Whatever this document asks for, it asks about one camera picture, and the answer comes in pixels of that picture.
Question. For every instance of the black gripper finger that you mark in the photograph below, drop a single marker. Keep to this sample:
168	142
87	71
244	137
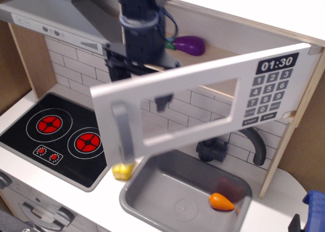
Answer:
118	72
162	102

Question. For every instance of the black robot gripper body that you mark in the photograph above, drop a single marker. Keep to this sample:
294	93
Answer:
144	45

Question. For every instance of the white toy microwave door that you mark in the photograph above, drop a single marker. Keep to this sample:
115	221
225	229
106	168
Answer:
209	99

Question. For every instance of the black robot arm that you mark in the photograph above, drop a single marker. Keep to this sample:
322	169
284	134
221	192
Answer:
144	10

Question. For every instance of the wooden toy kitchen cabinet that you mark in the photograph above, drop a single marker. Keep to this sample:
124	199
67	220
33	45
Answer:
231	26

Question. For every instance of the purple toy eggplant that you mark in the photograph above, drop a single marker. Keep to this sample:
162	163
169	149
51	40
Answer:
191	45

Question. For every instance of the black toy faucet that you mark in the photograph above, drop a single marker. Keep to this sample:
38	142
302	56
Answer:
246	145

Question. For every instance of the yellow toy bell pepper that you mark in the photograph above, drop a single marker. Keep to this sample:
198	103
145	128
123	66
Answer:
122	171

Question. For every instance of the black toy stove top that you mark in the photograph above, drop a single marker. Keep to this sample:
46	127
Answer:
61	137

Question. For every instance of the grey toy sink basin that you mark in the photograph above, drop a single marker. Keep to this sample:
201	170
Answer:
170	191

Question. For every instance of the grey range hood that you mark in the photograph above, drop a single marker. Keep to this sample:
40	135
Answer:
80	23

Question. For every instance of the orange toy carrot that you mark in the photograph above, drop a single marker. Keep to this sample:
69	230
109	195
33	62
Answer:
220	202

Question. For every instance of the grey toy oven door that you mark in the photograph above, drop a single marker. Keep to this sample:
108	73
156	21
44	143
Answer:
44	213

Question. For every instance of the black clamp piece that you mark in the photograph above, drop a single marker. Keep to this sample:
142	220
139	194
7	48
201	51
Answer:
295	224

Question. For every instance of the blue plastic object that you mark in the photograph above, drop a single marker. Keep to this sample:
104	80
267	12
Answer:
315	201

